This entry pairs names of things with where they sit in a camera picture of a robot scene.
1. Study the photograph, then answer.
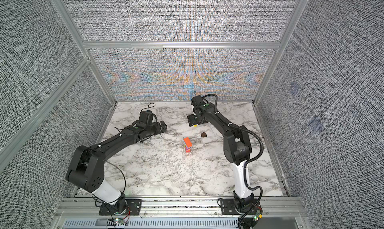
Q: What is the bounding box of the red-orange wood block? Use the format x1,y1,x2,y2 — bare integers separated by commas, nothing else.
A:
183,138,193,149

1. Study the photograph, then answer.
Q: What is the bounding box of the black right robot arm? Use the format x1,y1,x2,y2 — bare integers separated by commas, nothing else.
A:
188,103,264,214

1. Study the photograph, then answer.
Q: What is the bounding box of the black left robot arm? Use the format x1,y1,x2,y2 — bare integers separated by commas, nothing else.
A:
66,121,167,215

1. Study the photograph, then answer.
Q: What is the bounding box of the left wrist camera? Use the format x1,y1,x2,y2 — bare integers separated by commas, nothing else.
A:
136,110,158,128

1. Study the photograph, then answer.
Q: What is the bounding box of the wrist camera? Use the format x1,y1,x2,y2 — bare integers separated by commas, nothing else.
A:
191,95,208,113
136,110,158,128

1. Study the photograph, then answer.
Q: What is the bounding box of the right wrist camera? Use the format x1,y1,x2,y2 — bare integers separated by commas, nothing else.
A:
191,95,208,113

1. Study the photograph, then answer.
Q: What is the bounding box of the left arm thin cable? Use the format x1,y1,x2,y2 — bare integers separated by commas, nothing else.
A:
89,102,166,206

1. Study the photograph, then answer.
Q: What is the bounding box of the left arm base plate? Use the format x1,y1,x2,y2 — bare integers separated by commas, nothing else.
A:
99,199,143,216

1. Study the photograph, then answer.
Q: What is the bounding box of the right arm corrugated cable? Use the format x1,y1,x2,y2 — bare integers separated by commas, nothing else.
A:
202,93,265,227

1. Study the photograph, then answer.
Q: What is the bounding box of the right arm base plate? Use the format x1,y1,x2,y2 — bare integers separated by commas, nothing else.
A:
218,198,240,216

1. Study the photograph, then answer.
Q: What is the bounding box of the aluminium front rail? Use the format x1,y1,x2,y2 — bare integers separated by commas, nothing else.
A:
55,196,307,219

